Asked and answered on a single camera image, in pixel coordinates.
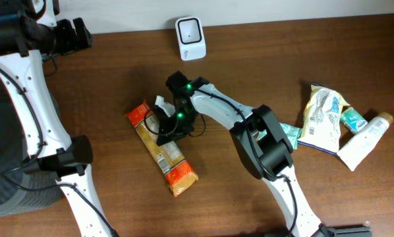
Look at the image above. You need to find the small teal tissue pack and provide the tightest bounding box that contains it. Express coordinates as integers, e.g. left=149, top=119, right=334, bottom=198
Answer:
left=340, top=107, right=368, bottom=134

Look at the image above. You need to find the white bottle with wooden cap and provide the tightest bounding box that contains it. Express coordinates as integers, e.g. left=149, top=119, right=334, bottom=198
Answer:
left=337, top=112, right=394, bottom=171

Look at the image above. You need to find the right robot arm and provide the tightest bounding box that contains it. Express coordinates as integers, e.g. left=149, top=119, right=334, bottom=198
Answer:
left=156, top=71, right=329, bottom=236

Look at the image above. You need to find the white barcode scanner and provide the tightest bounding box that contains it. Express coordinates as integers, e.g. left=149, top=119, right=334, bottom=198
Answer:
left=175, top=16, right=206, bottom=61

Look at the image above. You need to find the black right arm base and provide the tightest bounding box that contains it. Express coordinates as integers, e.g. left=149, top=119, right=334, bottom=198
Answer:
left=313, top=224, right=373, bottom=237

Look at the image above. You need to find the orange spaghetti packet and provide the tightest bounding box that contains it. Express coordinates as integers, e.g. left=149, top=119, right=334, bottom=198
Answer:
left=125, top=100, right=198, bottom=197

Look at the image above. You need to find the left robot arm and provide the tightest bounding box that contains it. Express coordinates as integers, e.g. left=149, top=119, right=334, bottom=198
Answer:
left=0, top=1, right=117, bottom=236

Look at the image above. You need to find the grey plastic mesh basket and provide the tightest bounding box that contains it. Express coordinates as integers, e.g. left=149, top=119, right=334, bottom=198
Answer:
left=0, top=80, right=63, bottom=217

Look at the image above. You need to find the cream snack bag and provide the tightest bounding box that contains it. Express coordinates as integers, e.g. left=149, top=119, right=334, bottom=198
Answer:
left=298, top=83, right=350, bottom=155

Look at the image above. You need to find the teal wipes pouch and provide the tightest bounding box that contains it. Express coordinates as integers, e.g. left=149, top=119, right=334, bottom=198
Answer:
left=252, top=122, right=302, bottom=150

